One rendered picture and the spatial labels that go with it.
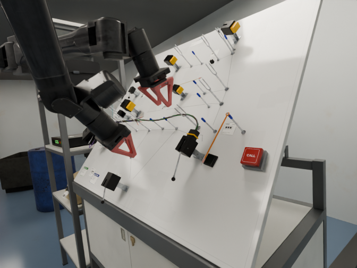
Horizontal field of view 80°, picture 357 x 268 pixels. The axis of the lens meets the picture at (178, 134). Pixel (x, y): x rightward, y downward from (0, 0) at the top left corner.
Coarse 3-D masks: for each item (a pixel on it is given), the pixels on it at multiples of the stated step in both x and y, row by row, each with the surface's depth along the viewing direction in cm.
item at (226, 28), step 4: (224, 24) 94; (228, 24) 91; (232, 24) 90; (220, 28) 94; (224, 28) 92; (228, 28) 90; (224, 32) 94; (228, 32) 93; (232, 32) 91; (232, 36) 95; (236, 36) 96; (240, 36) 97; (236, 40) 97; (232, 44) 98
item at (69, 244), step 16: (64, 32) 143; (64, 128) 132; (48, 144) 174; (64, 144) 132; (48, 160) 175; (64, 160) 134; (80, 208) 143; (64, 240) 179; (80, 240) 140; (64, 256) 184; (80, 256) 140
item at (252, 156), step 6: (246, 150) 58; (252, 150) 57; (258, 150) 56; (246, 156) 57; (252, 156) 56; (258, 156) 55; (240, 162) 58; (246, 162) 56; (252, 162) 55; (258, 162) 54
